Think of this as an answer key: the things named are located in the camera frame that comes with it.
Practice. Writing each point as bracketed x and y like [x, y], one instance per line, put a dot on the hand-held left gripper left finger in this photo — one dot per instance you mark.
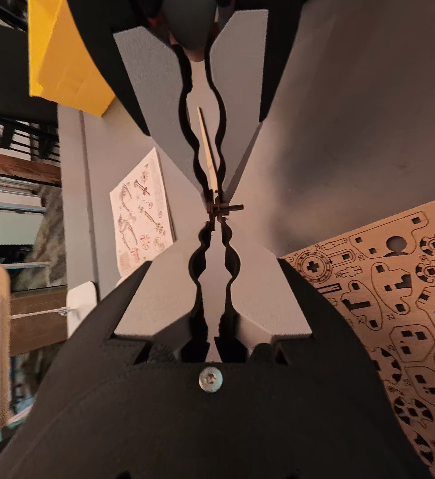
[157, 299]

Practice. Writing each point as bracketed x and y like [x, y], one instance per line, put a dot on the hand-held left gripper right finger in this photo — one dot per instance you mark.
[269, 299]

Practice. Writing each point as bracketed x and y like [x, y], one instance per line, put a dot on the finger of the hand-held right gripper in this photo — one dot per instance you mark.
[239, 67]
[150, 82]

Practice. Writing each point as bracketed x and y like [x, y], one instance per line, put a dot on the laser-cut plywood parts sheet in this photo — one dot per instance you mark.
[408, 299]

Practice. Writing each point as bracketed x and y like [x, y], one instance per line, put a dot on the assembly instruction booklet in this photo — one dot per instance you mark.
[142, 213]

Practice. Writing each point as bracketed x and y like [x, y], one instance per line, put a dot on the black fabric chair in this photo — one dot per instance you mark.
[4, 75]

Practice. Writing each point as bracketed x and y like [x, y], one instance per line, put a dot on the thin wooden stick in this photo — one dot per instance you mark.
[208, 149]

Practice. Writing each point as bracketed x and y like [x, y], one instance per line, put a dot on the stacked yellow plastic bins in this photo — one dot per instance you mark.
[67, 60]

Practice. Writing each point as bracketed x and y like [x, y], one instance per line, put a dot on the small wooden crossbar part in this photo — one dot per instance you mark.
[211, 209]

